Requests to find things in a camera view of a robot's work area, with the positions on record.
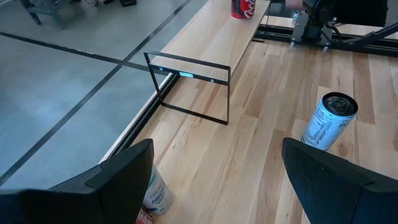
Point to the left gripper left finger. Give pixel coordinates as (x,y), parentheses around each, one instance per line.
(77,199)

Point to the wooden shelf black frame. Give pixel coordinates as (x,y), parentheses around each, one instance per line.
(214,37)

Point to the grey metal chair legs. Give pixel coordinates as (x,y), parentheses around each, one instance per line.
(46,9)

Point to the white Celsius Arctic Vibe can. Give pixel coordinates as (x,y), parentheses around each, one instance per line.
(160,196)
(323,127)

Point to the red Coca-Cola can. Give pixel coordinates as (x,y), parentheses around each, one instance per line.
(145,217)
(242,9)

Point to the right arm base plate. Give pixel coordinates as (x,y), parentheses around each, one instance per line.
(300,28)

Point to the person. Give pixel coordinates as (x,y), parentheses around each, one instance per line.
(360,12)

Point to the black box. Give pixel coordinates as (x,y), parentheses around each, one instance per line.
(128,2)

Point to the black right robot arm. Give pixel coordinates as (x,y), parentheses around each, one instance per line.
(317,12)

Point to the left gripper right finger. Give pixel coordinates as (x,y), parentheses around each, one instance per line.
(342,193)

